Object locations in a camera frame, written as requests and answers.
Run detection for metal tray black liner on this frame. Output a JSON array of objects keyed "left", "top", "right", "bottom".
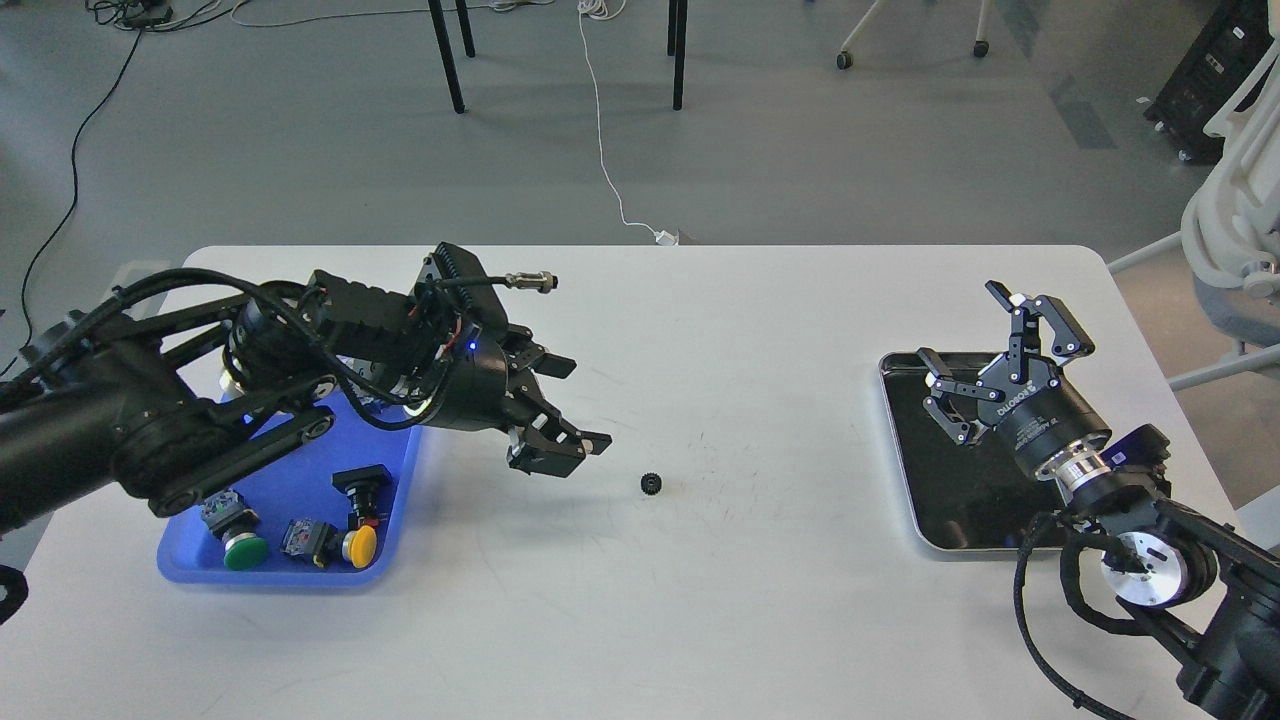
[{"left": 878, "top": 352, "right": 1062, "bottom": 556}]

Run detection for white office chair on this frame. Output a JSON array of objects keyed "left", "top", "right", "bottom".
[{"left": 1107, "top": 44, "right": 1279, "bottom": 391}]

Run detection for blue plastic tray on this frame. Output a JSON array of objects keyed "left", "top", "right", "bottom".
[{"left": 156, "top": 392, "right": 424, "bottom": 592}]

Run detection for yellow push button switch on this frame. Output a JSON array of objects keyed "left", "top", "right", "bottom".
[{"left": 279, "top": 518, "right": 378, "bottom": 570}]

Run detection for green mushroom push button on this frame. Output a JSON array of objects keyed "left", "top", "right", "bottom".
[{"left": 200, "top": 489, "right": 269, "bottom": 571}]

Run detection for small black gear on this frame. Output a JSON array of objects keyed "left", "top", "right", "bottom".
[{"left": 640, "top": 471, "right": 663, "bottom": 496}]

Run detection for black cable on floor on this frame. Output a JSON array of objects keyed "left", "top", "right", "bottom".
[{"left": 0, "top": 0, "right": 251, "bottom": 379}]

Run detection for black square push button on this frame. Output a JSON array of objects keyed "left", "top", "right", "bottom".
[{"left": 332, "top": 464, "right": 392, "bottom": 530}]

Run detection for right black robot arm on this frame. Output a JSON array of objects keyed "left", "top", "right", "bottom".
[{"left": 916, "top": 281, "right": 1279, "bottom": 719}]

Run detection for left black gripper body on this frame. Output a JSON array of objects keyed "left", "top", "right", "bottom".
[{"left": 404, "top": 325, "right": 561, "bottom": 433}]

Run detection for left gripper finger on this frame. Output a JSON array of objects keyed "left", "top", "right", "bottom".
[
  {"left": 507, "top": 416, "right": 613, "bottom": 478},
  {"left": 520, "top": 345, "right": 577, "bottom": 379}
]

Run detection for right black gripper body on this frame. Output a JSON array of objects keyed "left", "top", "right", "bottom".
[{"left": 924, "top": 354, "right": 1112, "bottom": 477}]

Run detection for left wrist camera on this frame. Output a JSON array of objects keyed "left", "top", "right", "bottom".
[{"left": 410, "top": 242, "right": 509, "bottom": 342}]

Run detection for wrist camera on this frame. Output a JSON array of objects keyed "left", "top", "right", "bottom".
[
  {"left": 410, "top": 242, "right": 509, "bottom": 342},
  {"left": 1101, "top": 423, "right": 1171, "bottom": 480}
]

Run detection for black table legs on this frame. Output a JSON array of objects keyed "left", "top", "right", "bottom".
[{"left": 426, "top": 0, "right": 691, "bottom": 114}]

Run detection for black equipment case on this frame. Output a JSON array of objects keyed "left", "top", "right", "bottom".
[{"left": 1143, "top": 1, "right": 1272, "bottom": 165}]

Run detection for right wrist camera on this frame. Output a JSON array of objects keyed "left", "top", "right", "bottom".
[{"left": 1101, "top": 423, "right": 1171, "bottom": 480}]

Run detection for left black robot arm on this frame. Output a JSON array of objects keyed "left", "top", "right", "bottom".
[{"left": 3, "top": 243, "right": 612, "bottom": 533}]

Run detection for white chair base casters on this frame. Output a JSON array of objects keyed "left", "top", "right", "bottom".
[{"left": 836, "top": 0, "right": 993, "bottom": 70}]

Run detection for white cable on floor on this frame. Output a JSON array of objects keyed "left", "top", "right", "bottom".
[{"left": 576, "top": 0, "right": 678, "bottom": 247}]

